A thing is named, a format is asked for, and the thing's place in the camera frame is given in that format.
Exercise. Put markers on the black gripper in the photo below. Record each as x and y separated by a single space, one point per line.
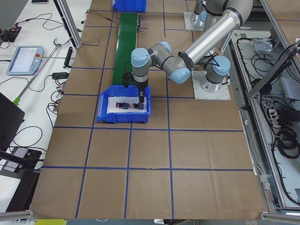
141 86

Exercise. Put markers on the yellow push button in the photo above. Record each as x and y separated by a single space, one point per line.
138 106

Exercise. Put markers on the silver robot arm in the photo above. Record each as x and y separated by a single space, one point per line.
230 15
199 15

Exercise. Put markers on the blue left plastic bin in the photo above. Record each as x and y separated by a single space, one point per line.
118 91

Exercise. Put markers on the blue plastic bin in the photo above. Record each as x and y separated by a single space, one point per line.
129 5
118 91

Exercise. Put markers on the green conveyor belt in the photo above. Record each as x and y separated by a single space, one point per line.
126 43

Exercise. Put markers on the black power adapter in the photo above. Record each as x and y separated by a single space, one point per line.
60 75

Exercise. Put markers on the blue right plastic bin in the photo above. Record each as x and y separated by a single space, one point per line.
129 5

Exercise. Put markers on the teach pendant tablet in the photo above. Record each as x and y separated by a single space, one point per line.
26 60

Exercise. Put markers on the metal reacher tool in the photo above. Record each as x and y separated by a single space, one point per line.
57 45

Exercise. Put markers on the black laptop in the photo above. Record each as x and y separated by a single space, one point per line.
11 117

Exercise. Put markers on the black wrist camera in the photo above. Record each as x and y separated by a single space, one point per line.
127 79

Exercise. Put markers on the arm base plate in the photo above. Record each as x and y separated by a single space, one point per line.
204 90
187 21

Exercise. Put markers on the aluminium frame post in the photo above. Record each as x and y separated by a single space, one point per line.
68 21

